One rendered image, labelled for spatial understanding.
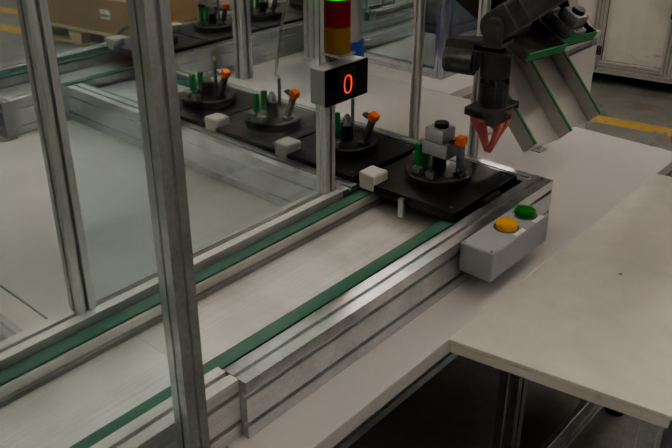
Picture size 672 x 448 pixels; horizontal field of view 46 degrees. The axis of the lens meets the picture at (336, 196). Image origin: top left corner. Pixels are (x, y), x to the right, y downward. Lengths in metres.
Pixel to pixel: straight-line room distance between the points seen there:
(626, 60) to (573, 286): 4.16
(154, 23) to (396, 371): 0.73
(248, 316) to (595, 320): 0.61
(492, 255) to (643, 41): 4.26
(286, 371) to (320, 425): 0.09
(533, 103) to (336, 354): 0.88
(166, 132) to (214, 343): 0.52
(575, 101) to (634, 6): 3.57
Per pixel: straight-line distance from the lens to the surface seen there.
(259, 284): 1.41
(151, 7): 0.79
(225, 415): 1.15
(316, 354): 1.22
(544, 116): 1.90
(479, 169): 1.74
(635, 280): 1.63
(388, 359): 1.33
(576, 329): 1.45
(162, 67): 0.82
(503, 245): 1.47
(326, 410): 1.23
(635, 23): 5.59
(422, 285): 1.40
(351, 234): 1.56
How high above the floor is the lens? 1.67
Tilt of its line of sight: 26 degrees down
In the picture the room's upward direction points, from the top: straight up
